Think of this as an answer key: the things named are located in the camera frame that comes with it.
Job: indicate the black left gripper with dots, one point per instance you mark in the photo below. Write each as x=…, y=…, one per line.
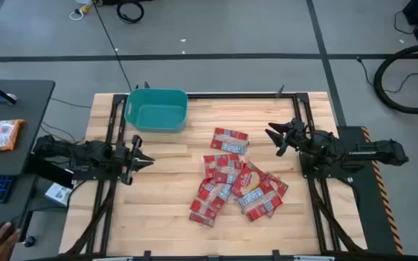
x=129, y=163

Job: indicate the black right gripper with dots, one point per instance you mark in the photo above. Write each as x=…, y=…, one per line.
x=293, y=137

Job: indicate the red popcorn bag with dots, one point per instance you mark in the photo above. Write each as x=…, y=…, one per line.
x=229, y=140
x=260, y=201
x=221, y=167
x=247, y=179
x=281, y=186
x=212, y=194
x=202, y=214

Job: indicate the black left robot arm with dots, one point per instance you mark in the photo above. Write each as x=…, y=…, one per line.
x=85, y=154

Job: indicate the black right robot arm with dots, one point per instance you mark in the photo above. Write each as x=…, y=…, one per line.
x=368, y=152

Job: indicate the teal plastic basket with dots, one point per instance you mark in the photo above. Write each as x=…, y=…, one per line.
x=156, y=110

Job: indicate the small white box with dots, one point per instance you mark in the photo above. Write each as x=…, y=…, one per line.
x=58, y=194

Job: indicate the large black hoop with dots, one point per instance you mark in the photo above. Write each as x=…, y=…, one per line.
x=377, y=78

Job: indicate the black office desk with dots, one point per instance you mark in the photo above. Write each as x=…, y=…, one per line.
x=31, y=108

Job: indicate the black platform hazard striped edge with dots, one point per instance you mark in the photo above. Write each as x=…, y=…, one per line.
x=368, y=217

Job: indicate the round black knob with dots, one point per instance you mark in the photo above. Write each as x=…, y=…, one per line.
x=29, y=241

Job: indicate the orange snack bag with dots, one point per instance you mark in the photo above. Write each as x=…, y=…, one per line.
x=2, y=136

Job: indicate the black aluminium rig frame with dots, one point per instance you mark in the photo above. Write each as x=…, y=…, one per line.
x=230, y=95

